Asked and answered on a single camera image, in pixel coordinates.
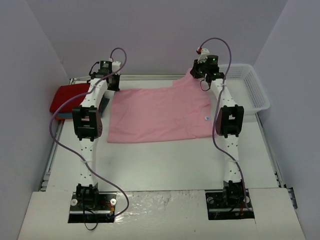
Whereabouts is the pink t shirt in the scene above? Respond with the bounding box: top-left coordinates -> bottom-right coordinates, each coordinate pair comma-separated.
107,73 -> 213,144

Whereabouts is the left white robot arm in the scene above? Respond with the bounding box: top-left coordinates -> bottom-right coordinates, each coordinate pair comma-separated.
72,57 -> 121,209

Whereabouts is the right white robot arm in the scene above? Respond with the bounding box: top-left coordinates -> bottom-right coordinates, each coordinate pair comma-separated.
190,53 -> 244,207

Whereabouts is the white plastic basket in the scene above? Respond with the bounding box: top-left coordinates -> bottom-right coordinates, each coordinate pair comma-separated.
219,63 -> 270,115

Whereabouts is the folded red t shirt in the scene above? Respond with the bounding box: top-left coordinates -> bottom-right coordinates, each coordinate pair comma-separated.
49,83 -> 90,113

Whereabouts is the folded teal t shirt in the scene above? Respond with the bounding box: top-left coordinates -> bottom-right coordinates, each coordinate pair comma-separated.
58,96 -> 111,120

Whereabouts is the white foam board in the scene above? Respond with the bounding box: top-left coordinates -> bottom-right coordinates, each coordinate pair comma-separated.
19,188 -> 305,240

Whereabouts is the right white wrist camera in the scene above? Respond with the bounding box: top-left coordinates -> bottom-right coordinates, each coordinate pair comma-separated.
196,47 -> 210,64

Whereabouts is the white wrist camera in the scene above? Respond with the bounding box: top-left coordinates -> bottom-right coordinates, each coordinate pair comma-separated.
196,47 -> 210,64
108,58 -> 122,75

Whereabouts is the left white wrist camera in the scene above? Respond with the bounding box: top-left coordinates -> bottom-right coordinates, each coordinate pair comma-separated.
108,58 -> 122,75

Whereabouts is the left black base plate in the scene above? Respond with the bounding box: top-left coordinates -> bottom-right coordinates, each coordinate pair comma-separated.
68,192 -> 117,224

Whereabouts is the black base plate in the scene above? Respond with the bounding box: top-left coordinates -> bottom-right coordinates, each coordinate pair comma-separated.
205,190 -> 255,221
68,192 -> 117,224

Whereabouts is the thin black cable loop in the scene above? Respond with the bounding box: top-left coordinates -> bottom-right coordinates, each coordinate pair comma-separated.
83,209 -> 99,231

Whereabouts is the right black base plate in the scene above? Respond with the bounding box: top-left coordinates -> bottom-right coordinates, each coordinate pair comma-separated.
205,190 -> 255,221

